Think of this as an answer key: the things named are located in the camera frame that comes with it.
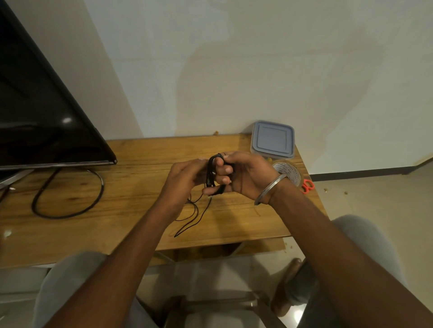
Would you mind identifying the person's left hand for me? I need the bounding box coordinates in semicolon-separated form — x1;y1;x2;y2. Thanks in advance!
159;159;210;220

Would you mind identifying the person's right hand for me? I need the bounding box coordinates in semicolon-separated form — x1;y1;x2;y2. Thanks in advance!
202;151;288;205

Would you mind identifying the black audio cable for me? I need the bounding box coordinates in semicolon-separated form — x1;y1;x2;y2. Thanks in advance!
173;152;236;238

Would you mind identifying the grey lidded plastic container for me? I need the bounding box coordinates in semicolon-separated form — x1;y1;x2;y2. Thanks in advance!
250;120;295;160

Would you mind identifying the person's right forearm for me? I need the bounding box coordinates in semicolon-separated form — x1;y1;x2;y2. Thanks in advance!
270;179;433;328

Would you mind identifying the person's left forearm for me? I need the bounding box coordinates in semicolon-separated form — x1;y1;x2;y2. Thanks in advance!
44;202;176;328

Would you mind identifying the person's right leg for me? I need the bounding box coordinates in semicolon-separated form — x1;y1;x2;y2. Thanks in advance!
287;214;408;328

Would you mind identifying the person's leg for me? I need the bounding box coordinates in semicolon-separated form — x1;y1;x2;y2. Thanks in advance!
32;251;158;328
287;214;408;328

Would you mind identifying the person's left leg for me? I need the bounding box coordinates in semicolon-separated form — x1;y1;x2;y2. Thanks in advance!
32;251;158;328

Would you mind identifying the brown packing tape roll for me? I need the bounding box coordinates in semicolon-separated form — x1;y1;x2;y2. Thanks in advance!
272;159;304;188

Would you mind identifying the black television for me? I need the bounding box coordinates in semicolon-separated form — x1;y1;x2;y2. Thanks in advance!
0;0;118;171

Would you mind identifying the silver television stand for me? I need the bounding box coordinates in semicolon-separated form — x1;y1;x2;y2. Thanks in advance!
0;168;34;190

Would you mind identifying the silver bracelet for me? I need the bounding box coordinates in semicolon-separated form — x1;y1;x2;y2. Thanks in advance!
253;173;288;206

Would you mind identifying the thick black looped cable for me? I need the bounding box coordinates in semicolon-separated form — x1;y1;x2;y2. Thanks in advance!
31;168;105;219

